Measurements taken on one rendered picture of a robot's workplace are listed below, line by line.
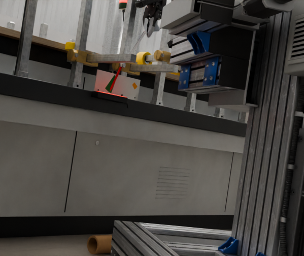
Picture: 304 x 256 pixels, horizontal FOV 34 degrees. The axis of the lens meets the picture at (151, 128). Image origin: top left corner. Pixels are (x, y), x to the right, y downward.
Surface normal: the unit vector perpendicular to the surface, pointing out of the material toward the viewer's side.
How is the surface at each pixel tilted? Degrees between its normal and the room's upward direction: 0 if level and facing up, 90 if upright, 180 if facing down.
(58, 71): 90
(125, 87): 90
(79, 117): 90
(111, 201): 90
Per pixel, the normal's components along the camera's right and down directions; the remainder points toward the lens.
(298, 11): -0.95, -0.15
